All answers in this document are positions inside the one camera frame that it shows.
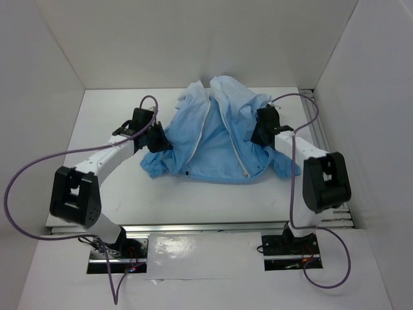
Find light blue zip jacket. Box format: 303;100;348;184
140;76;300;183

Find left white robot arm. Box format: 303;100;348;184
50;108;172;258

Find aluminium rail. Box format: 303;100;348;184
301;98;354;229
45;221;291;235

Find right side aluminium rail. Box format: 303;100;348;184
301;98;354;229

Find front aluminium rail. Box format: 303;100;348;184
45;221;291;235

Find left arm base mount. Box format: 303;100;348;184
77;238;148;274

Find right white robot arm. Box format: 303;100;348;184
251;105;352;253

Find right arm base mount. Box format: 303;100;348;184
256;224;323;271

